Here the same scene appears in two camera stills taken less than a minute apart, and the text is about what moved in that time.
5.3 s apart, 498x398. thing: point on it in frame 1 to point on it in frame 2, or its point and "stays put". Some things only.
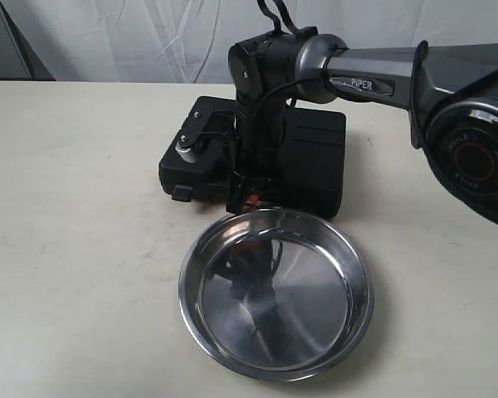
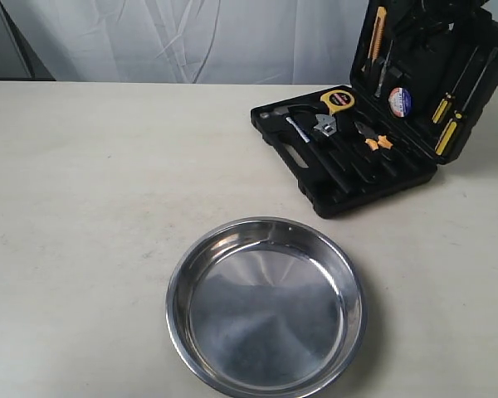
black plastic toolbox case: [200, 163] to [427, 75]
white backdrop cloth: [188, 41] stays put
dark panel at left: [7, 54] stays put
